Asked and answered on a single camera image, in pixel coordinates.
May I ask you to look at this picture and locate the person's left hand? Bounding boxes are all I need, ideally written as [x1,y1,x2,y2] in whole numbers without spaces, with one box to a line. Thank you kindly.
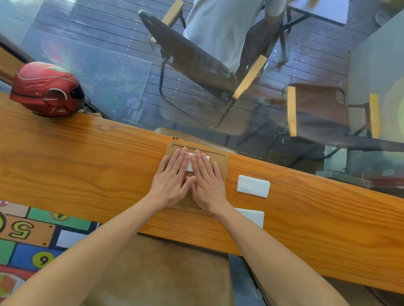
[148,146,197,209]

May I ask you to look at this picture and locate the colourful number play mat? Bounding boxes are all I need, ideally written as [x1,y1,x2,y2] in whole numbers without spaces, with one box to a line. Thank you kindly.
[0,200,102,300]

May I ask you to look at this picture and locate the outdoor table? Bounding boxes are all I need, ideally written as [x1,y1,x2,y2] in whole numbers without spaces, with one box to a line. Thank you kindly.
[284,0,350,32]

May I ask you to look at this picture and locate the white napkin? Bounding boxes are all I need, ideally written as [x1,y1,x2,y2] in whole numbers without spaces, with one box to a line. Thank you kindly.
[186,153,210,173]
[235,208,265,229]
[236,175,271,199]

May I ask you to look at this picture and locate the person's right hand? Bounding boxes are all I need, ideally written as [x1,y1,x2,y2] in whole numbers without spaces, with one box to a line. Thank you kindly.
[190,150,229,216]

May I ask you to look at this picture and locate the person's left forearm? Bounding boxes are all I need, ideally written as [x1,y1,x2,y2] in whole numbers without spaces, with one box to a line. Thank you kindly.
[0,194,166,306]

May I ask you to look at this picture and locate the person's blue trousers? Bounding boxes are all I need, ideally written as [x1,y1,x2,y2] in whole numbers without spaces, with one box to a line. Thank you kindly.
[229,253,267,306]

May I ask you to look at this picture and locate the wooden tray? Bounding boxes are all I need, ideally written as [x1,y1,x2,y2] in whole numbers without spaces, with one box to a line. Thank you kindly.
[164,141,230,215]

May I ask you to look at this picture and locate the person's right forearm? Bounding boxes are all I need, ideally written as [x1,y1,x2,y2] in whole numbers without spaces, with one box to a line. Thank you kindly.
[216,202,351,306]

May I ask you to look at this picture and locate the black chair with wooden armrests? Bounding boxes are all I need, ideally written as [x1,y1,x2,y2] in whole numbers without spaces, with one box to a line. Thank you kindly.
[138,0,295,130]
[270,83,404,159]

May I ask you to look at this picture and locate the red helmet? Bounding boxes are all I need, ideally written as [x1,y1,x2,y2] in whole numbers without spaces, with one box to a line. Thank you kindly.
[9,61,86,118]

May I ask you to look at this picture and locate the wooden window frame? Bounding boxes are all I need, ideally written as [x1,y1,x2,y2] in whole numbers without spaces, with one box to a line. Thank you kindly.
[0,32,36,86]

